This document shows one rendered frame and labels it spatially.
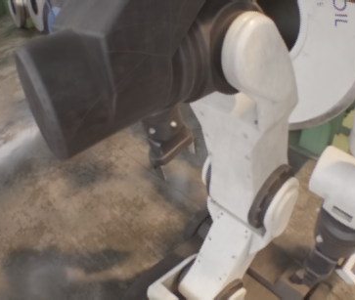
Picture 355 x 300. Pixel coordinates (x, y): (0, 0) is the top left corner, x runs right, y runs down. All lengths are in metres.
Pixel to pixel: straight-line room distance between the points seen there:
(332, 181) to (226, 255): 0.40
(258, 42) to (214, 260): 0.54
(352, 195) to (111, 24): 0.30
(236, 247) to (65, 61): 0.55
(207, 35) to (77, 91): 0.13
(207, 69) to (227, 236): 0.46
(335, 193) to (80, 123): 0.28
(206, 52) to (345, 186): 0.21
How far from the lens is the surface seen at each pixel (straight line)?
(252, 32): 0.27
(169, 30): 0.23
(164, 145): 0.65
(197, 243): 1.03
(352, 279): 0.52
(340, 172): 0.35
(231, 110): 0.41
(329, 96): 1.27
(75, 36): 0.23
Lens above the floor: 1.04
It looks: 38 degrees down
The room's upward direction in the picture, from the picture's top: 7 degrees counter-clockwise
